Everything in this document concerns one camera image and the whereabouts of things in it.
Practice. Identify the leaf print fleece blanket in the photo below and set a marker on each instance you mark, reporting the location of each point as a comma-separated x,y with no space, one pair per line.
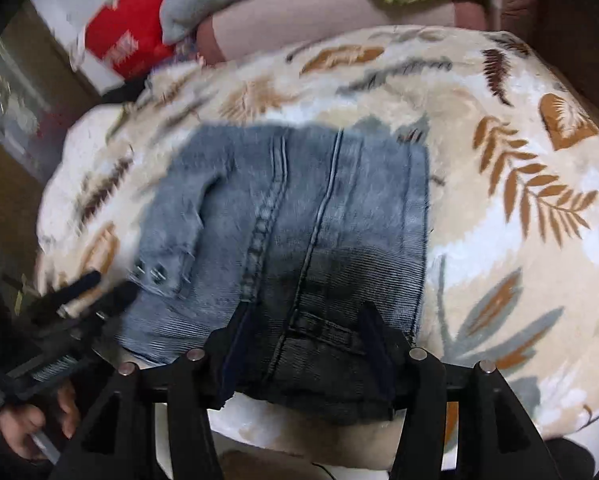
504,260

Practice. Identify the grey denim pants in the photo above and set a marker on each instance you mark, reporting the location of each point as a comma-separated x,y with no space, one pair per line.
304,220

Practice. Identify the red printed bag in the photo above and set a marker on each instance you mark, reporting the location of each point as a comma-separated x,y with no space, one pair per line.
129,30

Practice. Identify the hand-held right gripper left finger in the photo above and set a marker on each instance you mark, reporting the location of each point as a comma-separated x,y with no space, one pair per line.
232,357

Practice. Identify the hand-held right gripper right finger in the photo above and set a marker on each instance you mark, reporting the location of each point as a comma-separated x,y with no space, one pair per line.
379,352

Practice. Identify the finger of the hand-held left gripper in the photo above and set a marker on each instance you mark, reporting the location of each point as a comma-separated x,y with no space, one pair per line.
112,302
72,290

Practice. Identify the person's left hand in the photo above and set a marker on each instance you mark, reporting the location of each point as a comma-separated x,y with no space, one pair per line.
22,432

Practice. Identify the pink brown sofa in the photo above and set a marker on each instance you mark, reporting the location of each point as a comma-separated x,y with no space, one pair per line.
304,30

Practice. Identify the glass cabinet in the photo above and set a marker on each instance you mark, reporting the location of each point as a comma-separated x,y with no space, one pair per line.
14,100

